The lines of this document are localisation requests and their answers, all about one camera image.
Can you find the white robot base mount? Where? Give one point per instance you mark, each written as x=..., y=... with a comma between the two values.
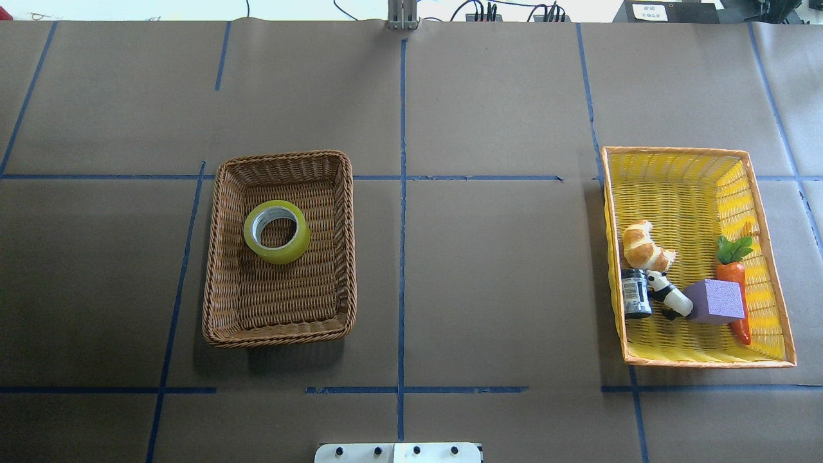
x=400, y=452

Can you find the toy carrot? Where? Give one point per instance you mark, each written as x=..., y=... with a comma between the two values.
x=730, y=268

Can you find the purple foam cube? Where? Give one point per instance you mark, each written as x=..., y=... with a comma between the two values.
x=716, y=302

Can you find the aluminium camera post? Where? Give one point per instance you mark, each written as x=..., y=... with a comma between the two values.
x=402, y=15

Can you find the brown wicker basket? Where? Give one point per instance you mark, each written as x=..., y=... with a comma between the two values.
x=248, y=302

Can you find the panda figurine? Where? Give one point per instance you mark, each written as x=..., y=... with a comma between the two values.
x=660, y=289

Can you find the toy croissant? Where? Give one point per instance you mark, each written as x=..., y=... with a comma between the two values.
x=641, y=251

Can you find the yellow tape roll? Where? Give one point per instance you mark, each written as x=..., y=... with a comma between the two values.
x=277, y=232

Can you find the yellow plastic woven basket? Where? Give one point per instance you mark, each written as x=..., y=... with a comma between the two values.
x=692, y=197

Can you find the small dark jar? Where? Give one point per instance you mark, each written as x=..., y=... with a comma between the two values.
x=636, y=293

